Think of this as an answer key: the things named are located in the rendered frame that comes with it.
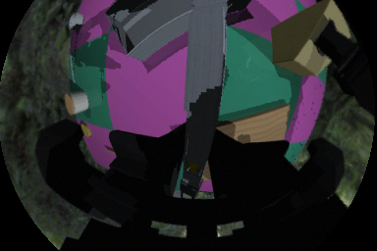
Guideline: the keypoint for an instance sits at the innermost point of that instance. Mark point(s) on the olive-yellow flat disc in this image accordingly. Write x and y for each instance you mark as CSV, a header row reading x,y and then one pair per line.
x,y
85,129

